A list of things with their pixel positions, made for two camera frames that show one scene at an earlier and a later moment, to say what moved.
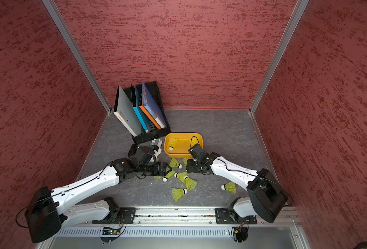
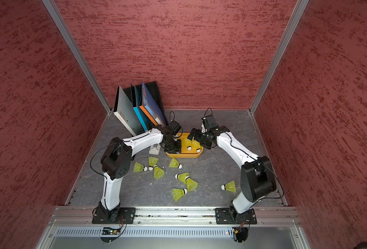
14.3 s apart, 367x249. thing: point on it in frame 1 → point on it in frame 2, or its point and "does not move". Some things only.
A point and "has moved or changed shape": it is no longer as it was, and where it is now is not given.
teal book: (139, 113) does not move
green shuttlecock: (174, 163) does not move
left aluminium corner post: (65, 29) does not move
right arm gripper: (189, 167) → (197, 137)
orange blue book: (149, 105) does not move
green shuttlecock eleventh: (230, 186) does not move
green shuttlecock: (185, 160) has moved or changed shape
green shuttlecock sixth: (190, 183) does not move
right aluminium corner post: (300, 7) does not move
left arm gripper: (157, 172) → (178, 149)
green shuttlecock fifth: (181, 176) does not move
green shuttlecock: (194, 141) has moved or changed shape
